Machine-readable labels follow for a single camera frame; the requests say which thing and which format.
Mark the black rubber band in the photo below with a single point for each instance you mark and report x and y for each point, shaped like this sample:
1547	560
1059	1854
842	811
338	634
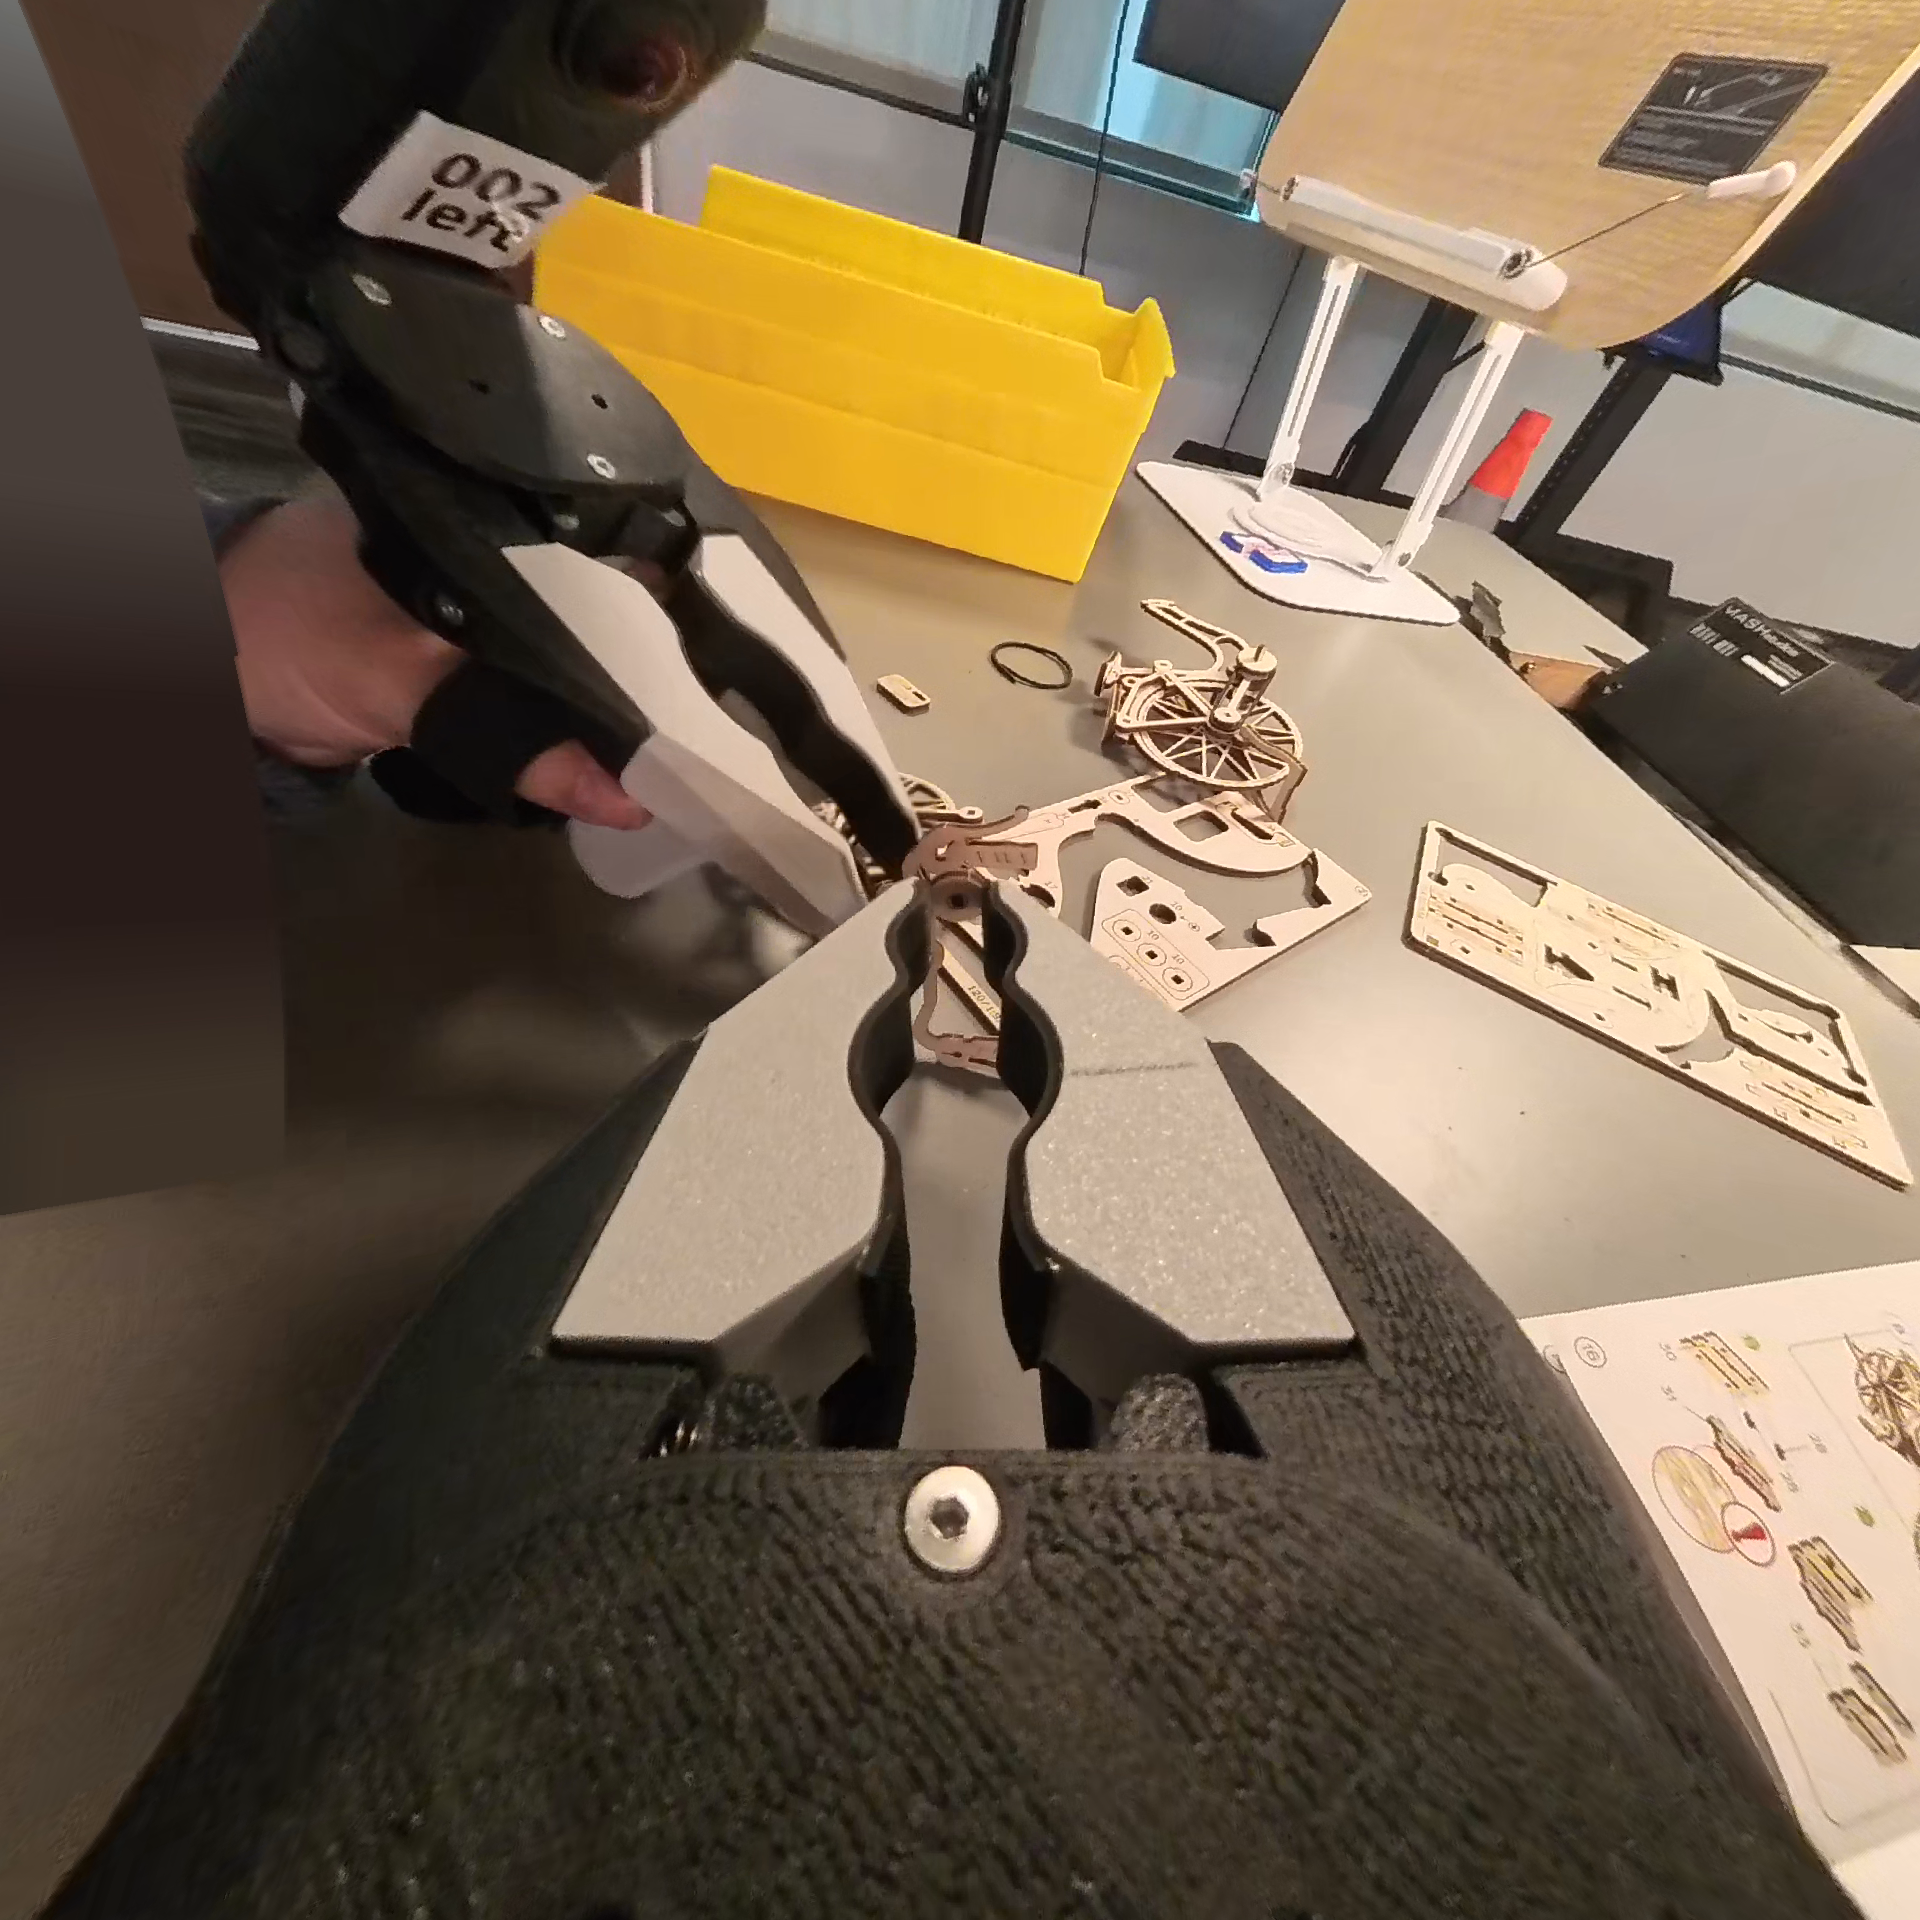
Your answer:
996	668

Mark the black metal pole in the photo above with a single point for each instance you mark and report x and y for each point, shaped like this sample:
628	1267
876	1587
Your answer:
990	119

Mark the wooden spoked wheel part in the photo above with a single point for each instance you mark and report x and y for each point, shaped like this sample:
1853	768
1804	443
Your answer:
931	796

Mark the small wooden rectangular piece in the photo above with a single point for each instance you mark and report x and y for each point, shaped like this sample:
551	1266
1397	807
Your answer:
906	692

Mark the orange traffic cone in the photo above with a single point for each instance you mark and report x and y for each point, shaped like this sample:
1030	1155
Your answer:
1507	466

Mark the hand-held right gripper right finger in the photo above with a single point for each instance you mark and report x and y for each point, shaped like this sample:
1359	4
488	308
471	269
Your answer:
1172	1200

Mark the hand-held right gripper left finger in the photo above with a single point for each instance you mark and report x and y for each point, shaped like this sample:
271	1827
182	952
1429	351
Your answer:
720	1184

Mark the yellow plastic bin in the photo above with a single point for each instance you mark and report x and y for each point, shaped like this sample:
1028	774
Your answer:
840	390

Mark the wooden cut-out sheet with ovals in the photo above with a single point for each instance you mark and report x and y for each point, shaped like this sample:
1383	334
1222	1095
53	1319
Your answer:
1141	960

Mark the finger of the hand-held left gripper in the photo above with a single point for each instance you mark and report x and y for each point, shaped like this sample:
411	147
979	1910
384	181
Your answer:
780	646
599	630

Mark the white stand with wooden board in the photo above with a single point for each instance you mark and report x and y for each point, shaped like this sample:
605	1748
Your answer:
1575	91

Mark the black cardboard box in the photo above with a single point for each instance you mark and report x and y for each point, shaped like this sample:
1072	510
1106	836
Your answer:
1756	750

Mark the white instruction booklet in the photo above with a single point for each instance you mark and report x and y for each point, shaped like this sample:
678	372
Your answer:
1724	1500

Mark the wooden parts sheet with slots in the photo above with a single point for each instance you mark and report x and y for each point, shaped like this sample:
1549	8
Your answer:
1501	960

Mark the wooden bicycle model assembly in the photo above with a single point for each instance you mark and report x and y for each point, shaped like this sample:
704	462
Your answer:
1202	735

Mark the person's left hand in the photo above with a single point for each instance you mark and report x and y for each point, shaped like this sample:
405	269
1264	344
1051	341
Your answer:
317	661

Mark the wooden bicycle frame part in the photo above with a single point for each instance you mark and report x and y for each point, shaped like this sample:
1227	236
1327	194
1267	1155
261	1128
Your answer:
960	856

